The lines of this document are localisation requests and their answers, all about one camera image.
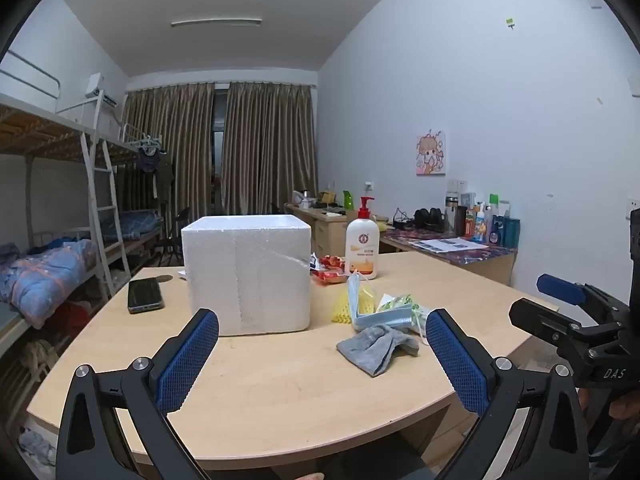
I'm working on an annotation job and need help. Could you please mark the row of toiletry bottles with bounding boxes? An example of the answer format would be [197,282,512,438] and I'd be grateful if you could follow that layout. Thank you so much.
[444,192,521,248]

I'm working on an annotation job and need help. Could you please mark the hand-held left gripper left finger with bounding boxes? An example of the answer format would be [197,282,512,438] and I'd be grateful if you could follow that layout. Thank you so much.
[55,308,221,480]

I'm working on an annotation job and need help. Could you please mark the person's right hand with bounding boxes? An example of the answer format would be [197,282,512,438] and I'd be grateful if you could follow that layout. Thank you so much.
[611,391,640,423]

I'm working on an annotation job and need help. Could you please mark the green printed plastic bag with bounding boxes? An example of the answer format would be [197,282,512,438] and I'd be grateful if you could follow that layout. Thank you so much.
[375,292,432,346]

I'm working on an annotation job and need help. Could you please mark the red cloth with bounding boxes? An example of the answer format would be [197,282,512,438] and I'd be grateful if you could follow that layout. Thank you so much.
[50,300,97,342]

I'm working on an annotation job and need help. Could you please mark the white bed ladder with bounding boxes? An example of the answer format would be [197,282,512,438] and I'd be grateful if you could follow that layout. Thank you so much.
[80,130,132,302]

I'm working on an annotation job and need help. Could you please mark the ceiling tube light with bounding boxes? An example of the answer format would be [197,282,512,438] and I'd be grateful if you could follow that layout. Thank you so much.
[171,18,263,29]

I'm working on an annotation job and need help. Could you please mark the light wooden desk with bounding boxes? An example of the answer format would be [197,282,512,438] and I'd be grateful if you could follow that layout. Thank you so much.
[284,202,352,257]

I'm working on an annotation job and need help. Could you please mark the white printed paper sheet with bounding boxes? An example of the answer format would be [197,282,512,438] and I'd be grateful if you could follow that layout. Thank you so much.
[409,237,490,252]

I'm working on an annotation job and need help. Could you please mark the black smartphone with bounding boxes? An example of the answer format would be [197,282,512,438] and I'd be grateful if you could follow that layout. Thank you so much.
[127,277,166,315]

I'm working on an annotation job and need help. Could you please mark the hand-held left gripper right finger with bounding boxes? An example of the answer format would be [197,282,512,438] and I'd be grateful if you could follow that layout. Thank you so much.
[425,308,591,480]

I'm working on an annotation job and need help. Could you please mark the blue bedding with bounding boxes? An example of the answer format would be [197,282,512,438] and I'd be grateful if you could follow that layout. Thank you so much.
[117,210,164,242]

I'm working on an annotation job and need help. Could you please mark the blue face mask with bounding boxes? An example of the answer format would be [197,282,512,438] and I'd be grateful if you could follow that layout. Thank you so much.
[347,270,419,332]

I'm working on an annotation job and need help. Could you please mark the yellow foam net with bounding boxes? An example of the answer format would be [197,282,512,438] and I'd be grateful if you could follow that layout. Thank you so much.
[331,285,375,324]

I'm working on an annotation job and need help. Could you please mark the desk with patterned mat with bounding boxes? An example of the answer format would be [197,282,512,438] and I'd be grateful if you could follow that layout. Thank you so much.
[378,227,517,288]

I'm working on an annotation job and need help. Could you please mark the grey sock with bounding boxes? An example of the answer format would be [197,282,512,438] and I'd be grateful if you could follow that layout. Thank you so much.
[336,324,420,377]

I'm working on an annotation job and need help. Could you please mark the hanging dark clothes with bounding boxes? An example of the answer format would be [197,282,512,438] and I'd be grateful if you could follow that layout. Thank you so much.
[135,146,174,202]

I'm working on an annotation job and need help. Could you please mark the red bread packet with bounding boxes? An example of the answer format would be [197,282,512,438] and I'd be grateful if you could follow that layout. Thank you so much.
[310,269,347,287]

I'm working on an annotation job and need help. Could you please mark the blue patterned quilt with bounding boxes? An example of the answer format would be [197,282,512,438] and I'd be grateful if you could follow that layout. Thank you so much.
[0,239,99,329]

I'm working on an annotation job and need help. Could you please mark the black headphones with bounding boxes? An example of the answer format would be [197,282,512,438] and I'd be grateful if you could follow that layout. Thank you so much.
[414,207,445,233]

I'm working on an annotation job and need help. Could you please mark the brown striped curtain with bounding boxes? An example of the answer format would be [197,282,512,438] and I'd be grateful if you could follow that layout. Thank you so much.
[221,82,319,215]
[122,83,216,222]

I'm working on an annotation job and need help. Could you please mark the white air conditioner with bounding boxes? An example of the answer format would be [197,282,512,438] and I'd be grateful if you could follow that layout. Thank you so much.
[85,74,121,107]

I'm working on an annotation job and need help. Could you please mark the pink cartoon wall poster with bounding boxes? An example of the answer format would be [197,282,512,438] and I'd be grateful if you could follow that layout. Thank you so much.
[415,131,447,177]

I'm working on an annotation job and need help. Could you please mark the white pump lotion bottle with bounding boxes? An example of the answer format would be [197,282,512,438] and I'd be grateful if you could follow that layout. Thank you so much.
[345,196,380,281]

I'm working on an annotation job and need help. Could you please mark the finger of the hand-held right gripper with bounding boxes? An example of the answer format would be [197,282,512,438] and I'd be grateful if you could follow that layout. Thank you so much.
[537,274,626,323]
[509,298,585,356]

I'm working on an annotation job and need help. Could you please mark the white foam box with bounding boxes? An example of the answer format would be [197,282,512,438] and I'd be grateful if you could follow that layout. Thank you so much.
[181,214,313,337]

